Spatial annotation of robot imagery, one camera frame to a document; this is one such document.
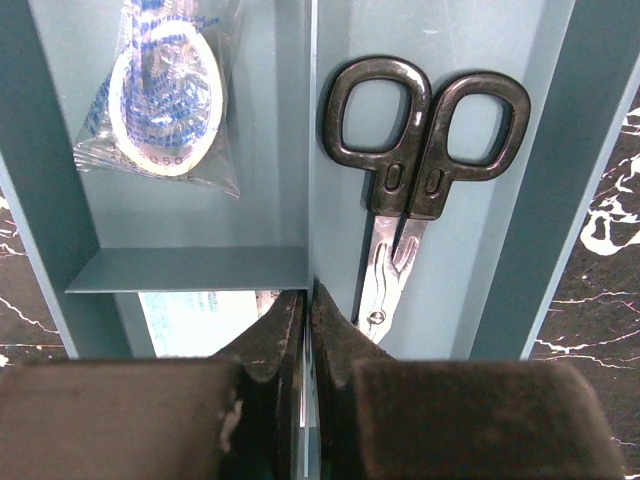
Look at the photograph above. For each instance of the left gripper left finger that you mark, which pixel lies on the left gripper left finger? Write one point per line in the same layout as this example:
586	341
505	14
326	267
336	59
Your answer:
233	415

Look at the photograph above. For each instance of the white blue bandage box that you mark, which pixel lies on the white blue bandage box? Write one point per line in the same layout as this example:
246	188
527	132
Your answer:
199	324

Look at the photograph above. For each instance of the clear bag with rubber bands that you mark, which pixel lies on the clear bag with rubber bands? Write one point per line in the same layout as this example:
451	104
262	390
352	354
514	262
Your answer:
162	111

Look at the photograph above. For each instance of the blue divided tray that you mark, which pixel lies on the blue divided tray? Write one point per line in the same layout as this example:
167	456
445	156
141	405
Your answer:
484	270

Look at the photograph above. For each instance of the black handled scissors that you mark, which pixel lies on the black handled scissors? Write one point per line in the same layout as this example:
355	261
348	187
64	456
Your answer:
413	178

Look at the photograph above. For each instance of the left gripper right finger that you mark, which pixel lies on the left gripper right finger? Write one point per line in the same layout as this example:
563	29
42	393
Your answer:
385	418

